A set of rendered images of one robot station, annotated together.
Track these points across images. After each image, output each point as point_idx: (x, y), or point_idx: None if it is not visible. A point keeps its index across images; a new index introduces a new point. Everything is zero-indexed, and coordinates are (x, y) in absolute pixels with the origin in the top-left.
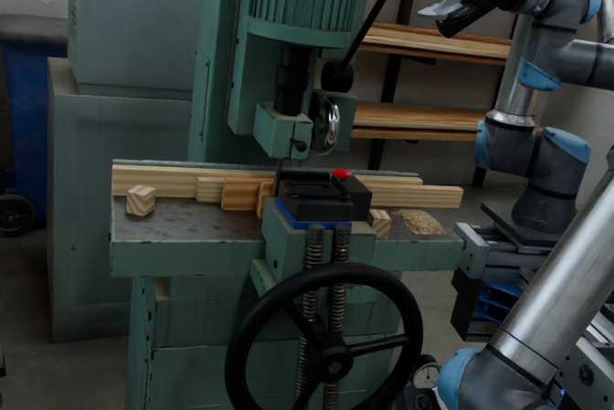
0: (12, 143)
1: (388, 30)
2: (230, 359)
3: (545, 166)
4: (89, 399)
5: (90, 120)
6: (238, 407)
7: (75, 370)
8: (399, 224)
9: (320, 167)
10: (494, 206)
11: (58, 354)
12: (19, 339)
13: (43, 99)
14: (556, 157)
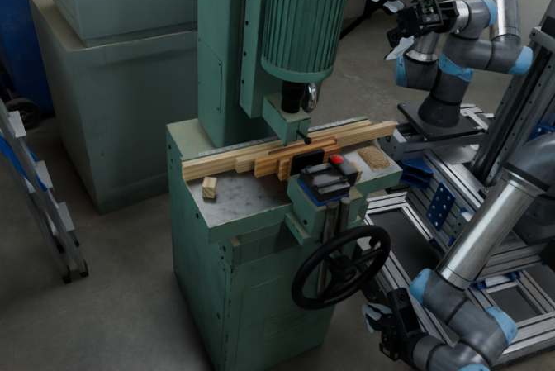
0: (7, 59)
1: None
2: (296, 287)
3: (443, 87)
4: (142, 251)
5: (98, 64)
6: (299, 304)
7: (124, 232)
8: (362, 163)
9: None
10: (406, 107)
11: (107, 222)
12: (75, 216)
13: (24, 19)
14: (452, 80)
